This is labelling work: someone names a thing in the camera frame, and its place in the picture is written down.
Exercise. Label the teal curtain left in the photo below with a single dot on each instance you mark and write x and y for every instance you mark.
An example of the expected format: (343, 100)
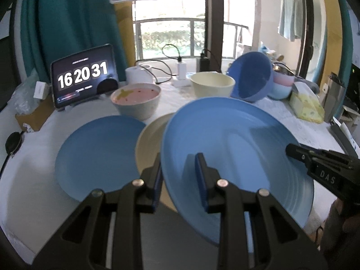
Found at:
(53, 29)

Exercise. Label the black round object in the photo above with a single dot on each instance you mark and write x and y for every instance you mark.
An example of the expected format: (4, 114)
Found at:
(12, 146)

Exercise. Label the large blue plate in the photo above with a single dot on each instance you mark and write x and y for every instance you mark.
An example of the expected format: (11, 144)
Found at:
(246, 145)

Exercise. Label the white charger plug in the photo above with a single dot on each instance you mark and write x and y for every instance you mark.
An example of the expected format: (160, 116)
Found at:
(182, 70)

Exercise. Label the white power strip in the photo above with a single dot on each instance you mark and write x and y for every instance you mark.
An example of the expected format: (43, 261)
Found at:
(179, 83)

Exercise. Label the yellow curtain left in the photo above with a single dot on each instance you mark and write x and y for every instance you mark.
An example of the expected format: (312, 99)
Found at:
(123, 13)

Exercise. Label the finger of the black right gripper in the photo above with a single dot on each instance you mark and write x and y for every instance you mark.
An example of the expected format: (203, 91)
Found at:
(307, 154)

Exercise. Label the hanging light blue towel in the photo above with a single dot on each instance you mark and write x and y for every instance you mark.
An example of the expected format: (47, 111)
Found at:
(291, 20)

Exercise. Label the tablet showing clock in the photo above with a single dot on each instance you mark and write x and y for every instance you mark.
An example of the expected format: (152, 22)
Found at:
(83, 76)

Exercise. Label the black charger adapter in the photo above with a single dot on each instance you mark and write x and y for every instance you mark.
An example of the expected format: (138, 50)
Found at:
(203, 63)

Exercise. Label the yellow teal curtain right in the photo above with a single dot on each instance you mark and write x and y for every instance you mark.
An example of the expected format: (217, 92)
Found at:
(339, 42)

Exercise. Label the pink strawberry bowl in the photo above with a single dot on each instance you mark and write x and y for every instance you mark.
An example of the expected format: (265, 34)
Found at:
(139, 100)

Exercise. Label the light blue bowl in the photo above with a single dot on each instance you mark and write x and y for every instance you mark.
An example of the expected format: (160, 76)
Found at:
(279, 92)

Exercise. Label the cardboard box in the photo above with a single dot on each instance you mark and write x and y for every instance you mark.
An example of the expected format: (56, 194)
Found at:
(33, 122)

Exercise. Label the cream plate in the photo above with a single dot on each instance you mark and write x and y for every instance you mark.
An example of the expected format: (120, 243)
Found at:
(149, 142)

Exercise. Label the small white box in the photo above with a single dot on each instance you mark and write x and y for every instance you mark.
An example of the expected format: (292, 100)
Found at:
(41, 91)

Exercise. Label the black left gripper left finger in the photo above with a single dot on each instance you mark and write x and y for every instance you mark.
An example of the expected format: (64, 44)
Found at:
(81, 241)

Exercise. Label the steel thermos bottle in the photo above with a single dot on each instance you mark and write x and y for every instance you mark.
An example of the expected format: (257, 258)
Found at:
(336, 88)

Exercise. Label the right hand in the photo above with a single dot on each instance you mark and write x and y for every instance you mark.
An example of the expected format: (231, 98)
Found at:
(340, 241)

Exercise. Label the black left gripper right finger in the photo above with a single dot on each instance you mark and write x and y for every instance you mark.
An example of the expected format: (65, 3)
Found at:
(278, 241)

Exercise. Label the clear plastic bag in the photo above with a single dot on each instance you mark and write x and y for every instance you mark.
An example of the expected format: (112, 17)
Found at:
(22, 99)

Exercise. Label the cream bowl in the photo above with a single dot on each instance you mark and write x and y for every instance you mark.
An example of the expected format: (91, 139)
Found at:
(210, 84)

